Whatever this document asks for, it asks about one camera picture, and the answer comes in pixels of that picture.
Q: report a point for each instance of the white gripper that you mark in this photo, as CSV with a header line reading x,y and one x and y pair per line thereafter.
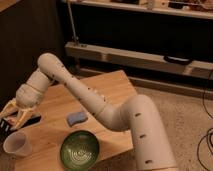
x,y
26,97

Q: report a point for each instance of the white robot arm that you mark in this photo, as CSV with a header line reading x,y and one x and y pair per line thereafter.
x,y
138,114

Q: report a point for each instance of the green ceramic bowl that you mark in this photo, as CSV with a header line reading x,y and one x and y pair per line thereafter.
x,y
79,151

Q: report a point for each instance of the wooden table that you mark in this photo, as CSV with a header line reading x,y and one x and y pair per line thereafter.
x,y
47,136

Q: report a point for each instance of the blue sponge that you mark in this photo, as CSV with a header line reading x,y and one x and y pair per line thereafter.
x,y
76,118

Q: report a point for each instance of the white low shelf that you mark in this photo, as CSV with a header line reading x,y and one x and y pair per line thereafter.
x,y
137,59

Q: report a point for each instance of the black handle on shelf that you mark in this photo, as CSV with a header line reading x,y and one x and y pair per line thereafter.
x,y
177,61

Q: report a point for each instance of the upper wall shelf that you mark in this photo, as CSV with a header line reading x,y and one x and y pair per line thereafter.
x,y
148,7

